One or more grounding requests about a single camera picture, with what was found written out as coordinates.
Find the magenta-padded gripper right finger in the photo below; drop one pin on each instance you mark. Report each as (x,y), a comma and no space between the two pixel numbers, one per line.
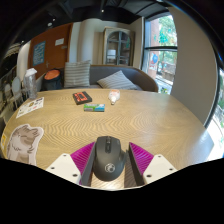
(156,166)

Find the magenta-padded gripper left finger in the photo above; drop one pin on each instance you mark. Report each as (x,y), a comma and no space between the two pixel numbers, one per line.
(63,166)

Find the black computer mouse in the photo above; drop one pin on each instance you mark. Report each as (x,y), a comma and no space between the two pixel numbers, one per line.
(109,160)

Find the yellow sticker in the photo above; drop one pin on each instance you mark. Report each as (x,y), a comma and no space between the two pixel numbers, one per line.
(3,141)

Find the small green pack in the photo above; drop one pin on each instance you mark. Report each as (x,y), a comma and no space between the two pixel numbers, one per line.
(94,107)

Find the white printed paper sheet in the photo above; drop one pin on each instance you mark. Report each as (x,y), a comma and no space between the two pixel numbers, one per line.
(30,106)

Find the small white squeeze bottle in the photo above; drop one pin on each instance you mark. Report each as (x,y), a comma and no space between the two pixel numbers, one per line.
(114,96)

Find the black and orange bag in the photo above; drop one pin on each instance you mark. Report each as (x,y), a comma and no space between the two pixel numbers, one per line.
(52,81)

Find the grey curved sofa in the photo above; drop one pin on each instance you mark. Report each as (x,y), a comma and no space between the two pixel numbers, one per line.
(140,78)

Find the group of white chairs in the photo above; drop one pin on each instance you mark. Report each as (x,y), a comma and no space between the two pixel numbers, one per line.
(15,90)

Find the upright striped cushion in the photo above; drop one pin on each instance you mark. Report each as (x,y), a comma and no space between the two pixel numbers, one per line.
(77,74)

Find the flat-lying striped cushion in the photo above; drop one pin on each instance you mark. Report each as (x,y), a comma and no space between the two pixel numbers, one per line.
(116,81)

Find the brown wooden door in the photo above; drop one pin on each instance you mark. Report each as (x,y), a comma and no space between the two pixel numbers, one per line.
(55,56)

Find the blue poster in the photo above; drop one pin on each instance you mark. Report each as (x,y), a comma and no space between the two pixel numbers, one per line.
(39,53)

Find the white door sign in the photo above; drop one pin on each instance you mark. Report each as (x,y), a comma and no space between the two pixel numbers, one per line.
(59,41)

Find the arched glass-door cabinet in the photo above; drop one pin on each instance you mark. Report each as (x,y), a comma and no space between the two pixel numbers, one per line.
(118,46)

